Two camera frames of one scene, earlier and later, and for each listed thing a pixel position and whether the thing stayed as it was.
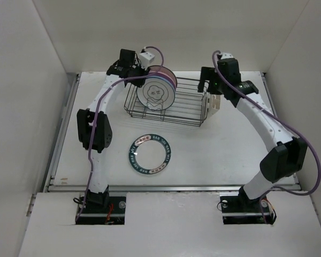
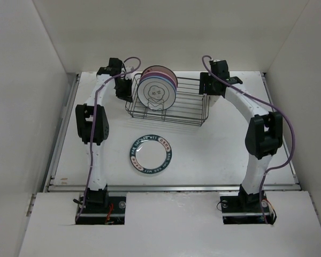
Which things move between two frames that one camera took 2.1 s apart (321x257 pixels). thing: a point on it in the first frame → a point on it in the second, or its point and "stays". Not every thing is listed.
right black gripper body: x=215 y=83 stays
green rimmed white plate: x=150 y=153 stays
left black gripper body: x=138 y=71 → x=123 y=89
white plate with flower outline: x=157 y=93 stays
